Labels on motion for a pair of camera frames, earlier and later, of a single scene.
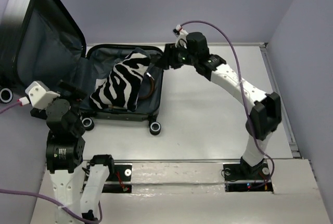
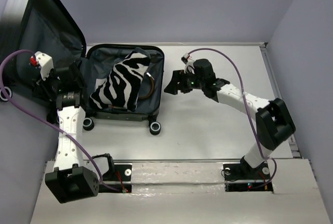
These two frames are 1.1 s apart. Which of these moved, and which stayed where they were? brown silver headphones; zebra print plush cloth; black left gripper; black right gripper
Moved: black right gripper; black left gripper
Stayed: zebra print plush cloth; brown silver headphones
